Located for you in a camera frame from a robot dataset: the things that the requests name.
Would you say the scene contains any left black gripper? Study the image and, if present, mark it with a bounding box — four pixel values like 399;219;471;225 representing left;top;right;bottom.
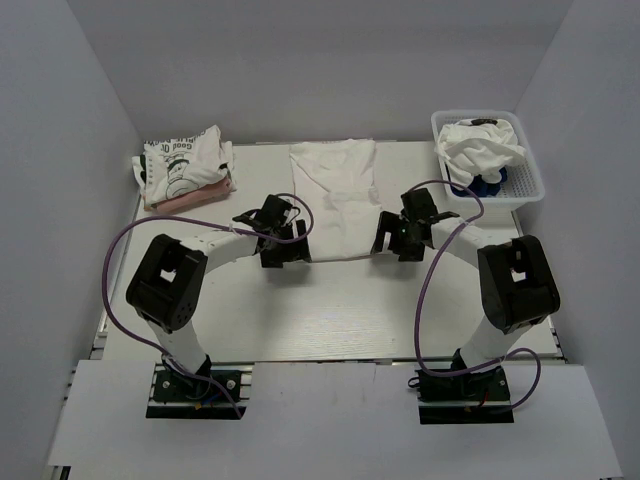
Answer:
260;218;311;267

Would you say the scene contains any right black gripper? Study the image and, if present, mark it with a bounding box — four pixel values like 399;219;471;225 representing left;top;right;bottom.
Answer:
371;211;426;262

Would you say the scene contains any white t-shirt with tag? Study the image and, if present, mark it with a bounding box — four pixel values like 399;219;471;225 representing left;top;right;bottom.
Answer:
435;118;527;190

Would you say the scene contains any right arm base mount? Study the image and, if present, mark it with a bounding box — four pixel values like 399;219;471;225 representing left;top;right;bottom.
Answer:
407;367;514;425

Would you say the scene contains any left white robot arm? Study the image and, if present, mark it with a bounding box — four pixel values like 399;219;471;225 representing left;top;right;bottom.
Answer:
125;193;315;399

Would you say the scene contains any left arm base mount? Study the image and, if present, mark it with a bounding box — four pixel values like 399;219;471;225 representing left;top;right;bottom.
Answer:
145;360;252;421

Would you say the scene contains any white logo t-shirt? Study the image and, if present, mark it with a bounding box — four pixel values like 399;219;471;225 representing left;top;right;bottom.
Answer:
289;139;383;262

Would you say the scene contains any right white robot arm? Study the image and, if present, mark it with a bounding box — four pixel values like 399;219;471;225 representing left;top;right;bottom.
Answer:
371;183;561;399

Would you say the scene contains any blue t-shirt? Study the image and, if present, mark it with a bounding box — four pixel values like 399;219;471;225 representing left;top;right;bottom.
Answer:
450;167;508;198

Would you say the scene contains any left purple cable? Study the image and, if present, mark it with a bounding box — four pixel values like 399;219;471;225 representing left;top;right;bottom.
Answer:
102;193;315;419

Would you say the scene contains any folded printed white t-shirt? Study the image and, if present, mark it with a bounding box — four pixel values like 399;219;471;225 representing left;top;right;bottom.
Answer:
131;125;236;210

